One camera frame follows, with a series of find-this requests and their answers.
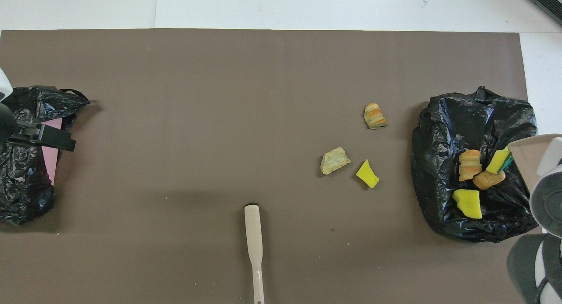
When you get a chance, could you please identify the brown table mat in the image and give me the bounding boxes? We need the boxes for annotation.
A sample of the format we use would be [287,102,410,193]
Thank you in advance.
[0,29,551,304]

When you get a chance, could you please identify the black trash bag bin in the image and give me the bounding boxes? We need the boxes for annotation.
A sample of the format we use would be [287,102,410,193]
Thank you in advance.
[411,86,540,243]

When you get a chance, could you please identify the yellow sponge with green pad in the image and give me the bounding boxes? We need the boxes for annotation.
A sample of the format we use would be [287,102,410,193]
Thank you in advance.
[486,147,513,174]

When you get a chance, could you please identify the striped orange croissant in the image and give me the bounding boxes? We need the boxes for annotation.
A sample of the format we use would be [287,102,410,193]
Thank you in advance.
[458,149,483,182]
[364,103,388,130]

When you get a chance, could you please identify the notched yellow sponge piece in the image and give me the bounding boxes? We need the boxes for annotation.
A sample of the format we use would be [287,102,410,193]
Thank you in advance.
[453,189,483,220]

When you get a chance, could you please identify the black bag over pink bin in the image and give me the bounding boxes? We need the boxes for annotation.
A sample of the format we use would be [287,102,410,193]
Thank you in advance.
[0,85,91,226]

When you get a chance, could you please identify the brown bread bun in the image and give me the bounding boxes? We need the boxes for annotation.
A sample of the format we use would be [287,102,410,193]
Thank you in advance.
[473,170,506,190]

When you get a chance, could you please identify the beige plastic dustpan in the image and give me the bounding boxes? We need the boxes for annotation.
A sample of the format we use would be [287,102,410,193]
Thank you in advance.
[508,134,562,193]

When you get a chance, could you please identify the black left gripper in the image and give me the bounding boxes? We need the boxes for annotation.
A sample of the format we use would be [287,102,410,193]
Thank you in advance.
[0,101,76,152]

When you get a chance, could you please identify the pale bread chunk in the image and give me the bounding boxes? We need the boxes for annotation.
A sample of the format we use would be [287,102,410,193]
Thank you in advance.
[321,147,351,175]

